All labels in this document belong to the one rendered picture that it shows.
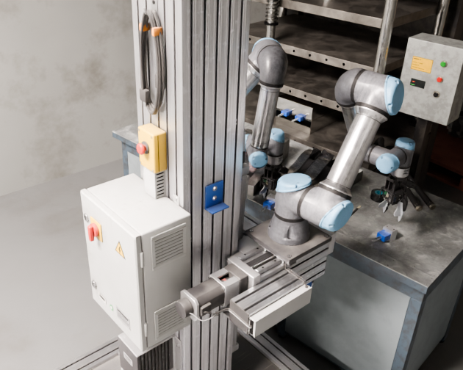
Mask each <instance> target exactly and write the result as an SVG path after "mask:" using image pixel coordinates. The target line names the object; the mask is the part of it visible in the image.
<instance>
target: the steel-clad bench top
mask: <svg viewBox="0 0 463 370"><path fill-rule="evenodd" d="M112 132H114V133H116V134H118V135H120V136H122V137H124V138H126V139H128V140H130V141H132V142H134V143H136V144H138V143H139V137H138V123H134V124H131V125H129V126H125V127H123V128H119V129H116V130H114V131H112ZM308 149H311V150H313V148H311V147H309V146H306V145H303V144H301V143H299V142H296V141H293V140H291V139H290V145H289V153H288V157H287V158H286V159H285V160H284V161H283V162H282V163H281V165H282V166H285V167H287V168H289V167H290V166H291V165H292V164H293V163H294V162H295V160H296V159H297V158H298V157H299V156H300V155H301V154H302V153H303V152H304V151H305V150H308ZM360 169H362V170H363V175H362V180H361V181H359V182H358V183H356V184H354V185H353V186H352V187H351V194H352V198H351V202H352V203H353V211H354V210H355V209H356V208H357V207H358V206H361V207H360V208H359V209H358V210H357V211H356V212H355V213H354V214H353V215H352V216H351V217H350V219H349V220H348V221H347V222H346V224H345V225H344V226H343V227H342V228H340V229H339V230H338V231H336V232H335V233H336V237H335V242H336V243H338V244H341V245H342V246H344V247H347V248H348V249H350V250H353V251H354V252H356V253H358V254H360V255H363V256H364V257H366V258H369V259H370V260H372V261H375V262H376V263H378V264H380V265H382V266H385V267H386V268H388V269H391V270H392V271H394V272H397V273H399V274H401V275H403V276H405V277H407V278H409V279H411V280H413V281H415V282H417V283H419V284H421V285H423V286H425V287H427V288H428V287H429V286H430V285H431V284H432V283H433V282H434V281H435V280H436V279H437V277H438V276H439V275H440V274H441V273H442V272H443V271H444V270H445V268H446V267H447V266H448V265H449V264H450V263H451V262H452V261H453V260H454V258H455V257H456V256H457V255H458V254H460V252H461V251H462V250H463V206H460V205H459V204H456V203H453V202H450V201H449V200H446V199H443V198H441V197H437V196H436V195H433V194H430V193H427V192H425V193H426V194H427V196H428V197H429V198H430V200H431V201H432V202H433V204H434V205H435V206H436V208H435V209H434V210H431V209H430V208H429V207H428V206H427V205H426V204H425V202H424V201H423V200H422V198H421V197H420V196H419V194H418V193H416V191H415V190H414V189H413V188H411V191H412V193H413V195H414V196H415V197H416V199H417V201H418V202H419V204H420V205H421V207H422V210H421V211H416V209H415V208H414V206H413V205H412V203H411V201H410V200H409V198H408V197H407V199H408V205H407V207H406V210H405V213H404V215H403V217H402V219H401V220H400V221H398V217H395V216H394V211H395V210H396V208H397V204H395V205H393V206H392V204H390V205H389V206H388V209H387V210H386V212H385V213H384V212H383V207H378V205H379V204H380V203H377V202H375V201H373V200H371V199H370V194H371V191H372V190H373V189H380V188H381V187H383V186H385V183H386V179H387V177H386V176H384V175H381V174H378V173H375V172H373V171H371V170H368V169H365V168H363V167H360ZM261 190H262V189H259V190H258V191H257V192H256V194H255V195H254V196H252V195H247V199H249V200H251V201H253V202H255V203H258V204H259V205H261V206H263V203H264V202H265V201H266V200H267V198H265V199H264V198H263V194H260V191H261ZM388 224H389V225H391V226H392V227H394V228H396V229H398V232H397V235H396V238H395V240H394V241H392V242H389V241H385V242H383V241H382V240H380V239H379V240H377V241H375V242H371V240H372V239H374V238H376V236H377V233H378V232H379V231H382V230H383V227H384V226H385V225H388Z"/></svg>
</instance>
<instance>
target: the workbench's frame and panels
mask: <svg viewBox="0 0 463 370"><path fill-rule="evenodd" d="M112 137H114V138H116V139H118V140H120V141H121V143H122V153H123V173H124V176H126V175H130V174H132V173H134V174H135V175H137V176H138V177H140V178H141V173H140V154H139V153H138V152H137V144H136V143H134V142H132V141H130V140H128V139H126V138H124V137H122V136H120V135H118V134H116V133H114V132H113V133H112ZM261 209H263V206H261V205H259V204H258V203H255V202H253V201H251V200H249V199H245V212H246V213H248V214H250V215H251V216H252V217H254V218H256V219H257V220H259V221H260V222H264V221H266V220H269V219H271V218H272V217H273V215H274V211H271V210H268V209H265V210H264V211H263V212H260V210H261ZM311 287H312V293H311V299H310V303H309V304H307V305H305V306H304V307H302V308H301V309H299V310H297V311H296V312H295V313H293V314H291V315H289V316H288V317H287V318H285V319H283V320H281V321H280V322H279V323H277V324H275V325H274V326H276V327H277V331H276V332H277V333H278V336H279V338H286V337H287V334H288V335H290V336H291V337H293V338H294V339H295V340H297V341H299V342H301V343H302V344H303V345H305V346H306V347H308V348H310V349H311V350H312V351H314V352H316V353H318V354H319V355H320V356H322V357H323V358H325V359H326V360H328V361H330V362H331V363H333V364H334V365H335V366H337V367H339V368H340V369H342V370H418V369H419V368H420V367H421V365H422V364H423V363H424V361H425V360H426V358H427V357H428V356H429V355H430V354H431V352H432V351H433V350H434V348H435V347H436V346H437V344H438V343H443V342H444V341H445V339H446V338H447V335H448V331H449V329H450V326H451V322H452V320H453V316H454V314H455V311H456V307H457V305H458V302H459V298H460V296H461V293H462V289H463V250H462V251H461V252H460V254H458V255H457V256H456V257H455V258H454V260H453V261H452V262H451V263H450V264H449V265H448V266H447V267H446V268H445V270H444V271H443V272H442V273H441V274H440V275H439V276H438V277H437V279H436V280H435V281H434V282H433V283H432V284H431V285H430V286H429V287H428V288H427V287H425V286H423V285H421V284H419V283H417V282H415V281H413V280H411V279H409V278H407V277H405V276H403V275H401V274H399V273H397V272H394V271H392V270H391V269H388V268H386V267H385V266H382V265H380V264H378V263H376V262H375V261H372V260H370V259H369V258H366V257H364V256H363V255H360V254H358V253H356V252H354V251H353V250H350V249H348V248H347V247H344V246H342V245H341V244H338V243H336V242H334V250H333V252H332V253H330V254H328V255H327V260H326V269H325V273H324V274H323V275H321V276H320V277H318V278H316V279H315V280H314V284H313V286H311Z"/></svg>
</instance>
